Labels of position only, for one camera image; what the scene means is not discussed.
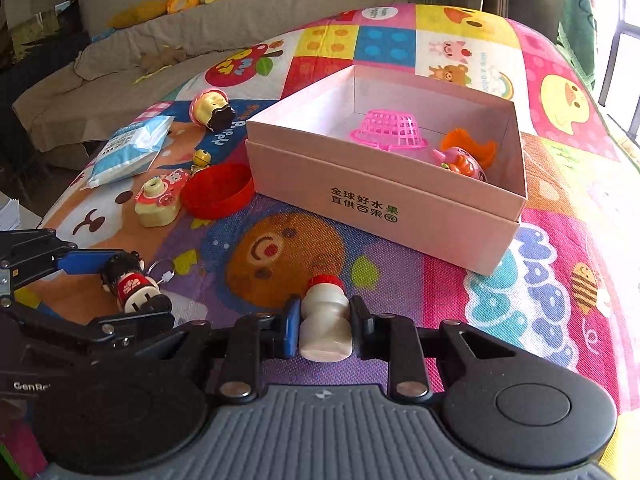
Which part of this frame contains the black-haired doll figure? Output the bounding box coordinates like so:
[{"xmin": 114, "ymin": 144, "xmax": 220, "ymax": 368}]
[{"xmin": 100, "ymin": 252, "xmax": 172, "ymax": 314}]

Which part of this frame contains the white yogurt bottle toy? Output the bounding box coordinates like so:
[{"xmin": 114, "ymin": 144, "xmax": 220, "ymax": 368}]
[{"xmin": 298, "ymin": 274, "xmax": 352, "ymax": 363}]

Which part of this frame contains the toy camera keychain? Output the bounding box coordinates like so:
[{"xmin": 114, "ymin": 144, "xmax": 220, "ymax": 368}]
[{"xmin": 134, "ymin": 168, "xmax": 191, "ymax": 228}]

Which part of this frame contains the blue white tissue pack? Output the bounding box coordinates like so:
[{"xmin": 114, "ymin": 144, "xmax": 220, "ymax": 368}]
[{"xmin": 82, "ymin": 115, "xmax": 174, "ymax": 190}]

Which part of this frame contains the red round lid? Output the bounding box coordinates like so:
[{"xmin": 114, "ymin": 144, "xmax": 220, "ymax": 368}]
[{"xmin": 180, "ymin": 162, "xmax": 255, "ymax": 220}]

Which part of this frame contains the pink pig toy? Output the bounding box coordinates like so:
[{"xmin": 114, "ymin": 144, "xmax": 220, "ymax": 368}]
[{"xmin": 432, "ymin": 146, "xmax": 487, "ymax": 182}]

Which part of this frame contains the pink yellow cup toy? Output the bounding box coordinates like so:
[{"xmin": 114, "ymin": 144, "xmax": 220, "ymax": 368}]
[{"xmin": 189, "ymin": 88, "xmax": 235, "ymax": 133}]

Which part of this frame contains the orange pumpkin toy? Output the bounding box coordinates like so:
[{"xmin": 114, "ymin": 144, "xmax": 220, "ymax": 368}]
[{"xmin": 440, "ymin": 128, "xmax": 498, "ymax": 170}]

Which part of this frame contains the pink plastic basket toy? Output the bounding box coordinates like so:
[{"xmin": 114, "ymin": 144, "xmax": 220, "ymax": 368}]
[{"xmin": 349, "ymin": 110, "xmax": 428, "ymax": 152}]

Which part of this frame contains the clear plastic wrapper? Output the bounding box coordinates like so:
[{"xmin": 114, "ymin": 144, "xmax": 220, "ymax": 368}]
[{"xmin": 164, "ymin": 290, "xmax": 208, "ymax": 326}]

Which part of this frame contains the colourful cartoon play mat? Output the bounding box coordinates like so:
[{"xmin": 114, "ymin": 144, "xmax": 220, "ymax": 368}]
[{"xmin": 29, "ymin": 1, "xmax": 640, "ymax": 480}]

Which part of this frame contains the yellow bell charm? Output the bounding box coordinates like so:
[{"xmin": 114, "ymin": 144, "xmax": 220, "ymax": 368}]
[{"xmin": 191, "ymin": 150, "xmax": 212, "ymax": 174}]

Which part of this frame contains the pink cardboard box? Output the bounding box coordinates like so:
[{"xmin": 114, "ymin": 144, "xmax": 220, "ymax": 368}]
[{"xmin": 246, "ymin": 65, "xmax": 527, "ymax": 275}]

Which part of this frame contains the beige sofa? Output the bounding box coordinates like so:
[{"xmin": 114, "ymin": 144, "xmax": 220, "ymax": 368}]
[{"xmin": 13, "ymin": 0, "xmax": 405, "ymax": 153}]

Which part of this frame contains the small brown plush toy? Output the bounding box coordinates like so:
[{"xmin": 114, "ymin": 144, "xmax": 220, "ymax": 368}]
[{"xmin": 132, "ymin": 47, "xmax": 188, "ymax": 84}]

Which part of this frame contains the yellow plush toy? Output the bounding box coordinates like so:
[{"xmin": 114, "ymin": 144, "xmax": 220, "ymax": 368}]
[{"xmin": 108, "ymin": 0, "xmax": 201, "ymax": 29}]

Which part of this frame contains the green hanging towel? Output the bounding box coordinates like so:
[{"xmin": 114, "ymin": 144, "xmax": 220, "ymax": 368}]
[{"xmin": 556, "ymin": 0, "xmax": 598, "ymax": 88}]

